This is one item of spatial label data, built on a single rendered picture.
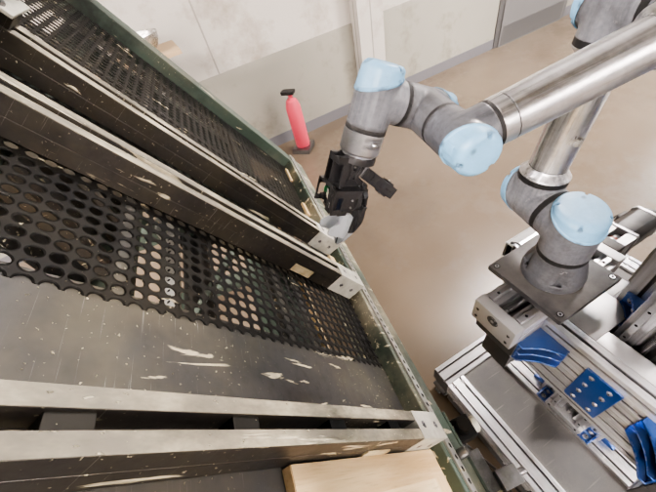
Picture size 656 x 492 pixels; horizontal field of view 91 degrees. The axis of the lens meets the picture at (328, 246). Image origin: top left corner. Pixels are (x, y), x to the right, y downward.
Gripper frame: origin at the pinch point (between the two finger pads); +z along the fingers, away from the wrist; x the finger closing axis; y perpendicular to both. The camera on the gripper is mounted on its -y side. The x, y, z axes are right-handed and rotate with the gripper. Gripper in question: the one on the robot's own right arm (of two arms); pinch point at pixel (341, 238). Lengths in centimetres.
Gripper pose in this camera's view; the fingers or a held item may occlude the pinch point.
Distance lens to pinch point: 72.6
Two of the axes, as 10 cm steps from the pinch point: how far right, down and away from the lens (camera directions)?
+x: 4.7, 5.9, -6.6
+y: -8.5, 1.1, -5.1
